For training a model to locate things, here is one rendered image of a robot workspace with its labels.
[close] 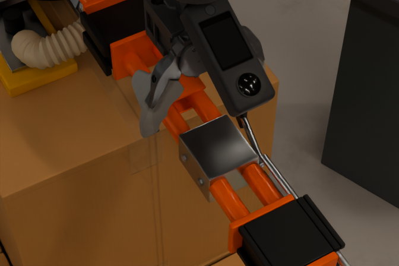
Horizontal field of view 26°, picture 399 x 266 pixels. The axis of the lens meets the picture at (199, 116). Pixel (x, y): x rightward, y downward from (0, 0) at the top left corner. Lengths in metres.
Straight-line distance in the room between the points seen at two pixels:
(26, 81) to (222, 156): 0.36
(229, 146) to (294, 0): 1.78
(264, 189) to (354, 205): 1.32
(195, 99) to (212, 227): 0.45
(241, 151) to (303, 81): 1.54
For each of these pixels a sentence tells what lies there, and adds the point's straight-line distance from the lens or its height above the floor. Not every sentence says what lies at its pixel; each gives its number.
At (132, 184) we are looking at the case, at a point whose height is 0.85.
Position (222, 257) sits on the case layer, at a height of 0.54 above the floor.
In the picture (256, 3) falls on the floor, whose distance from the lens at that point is 2.66.
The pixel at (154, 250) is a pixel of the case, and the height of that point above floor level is 0.66.
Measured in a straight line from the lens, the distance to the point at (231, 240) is 0.88.
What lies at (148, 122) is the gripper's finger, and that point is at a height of 1.11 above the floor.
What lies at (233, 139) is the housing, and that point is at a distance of 0.93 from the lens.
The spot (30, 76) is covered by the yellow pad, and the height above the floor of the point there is 0.96.
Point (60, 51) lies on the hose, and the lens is 1.12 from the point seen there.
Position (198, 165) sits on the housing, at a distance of 0.91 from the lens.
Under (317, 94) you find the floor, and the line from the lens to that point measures 2.42.
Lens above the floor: 1.82
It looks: 51 degrees down
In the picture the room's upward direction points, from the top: straight up
